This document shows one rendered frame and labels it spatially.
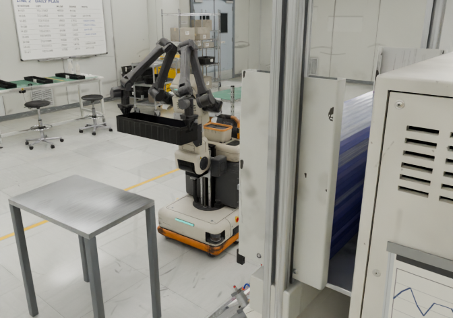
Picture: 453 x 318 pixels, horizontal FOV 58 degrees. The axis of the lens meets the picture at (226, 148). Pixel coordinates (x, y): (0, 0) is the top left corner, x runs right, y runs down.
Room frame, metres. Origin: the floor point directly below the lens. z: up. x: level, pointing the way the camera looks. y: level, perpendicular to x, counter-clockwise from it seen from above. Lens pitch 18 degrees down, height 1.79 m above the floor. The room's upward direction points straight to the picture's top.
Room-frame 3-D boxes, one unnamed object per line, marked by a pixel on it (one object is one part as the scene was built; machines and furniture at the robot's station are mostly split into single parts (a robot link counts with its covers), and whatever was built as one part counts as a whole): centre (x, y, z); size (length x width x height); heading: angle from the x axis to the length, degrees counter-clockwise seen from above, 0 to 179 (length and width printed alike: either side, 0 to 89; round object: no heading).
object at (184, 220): (3.10, 0.14, 0.16); 0.67 x 0.64 x 0.25; 146
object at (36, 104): (5.56, 2.60, 0.31); 0.52 x 0.49 x 0.62; 141
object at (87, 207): (2.08, 0.82, 0.40); 0.70 x 0.45 x 0.80; 56
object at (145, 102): (7.62, 1.30, 0.50); 0.90 x 0.54 x 1.00; 155
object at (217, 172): (2.93, 0.19, 0.68); 0.28 x 0.27 x 0.25; 56
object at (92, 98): (6.31, 2.09, 0.28); 0.54 x 0.52 x 0.57; 74
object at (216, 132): (3.20, 0.08, 0.87); 0.23 x 0.15 x 0.11; 56
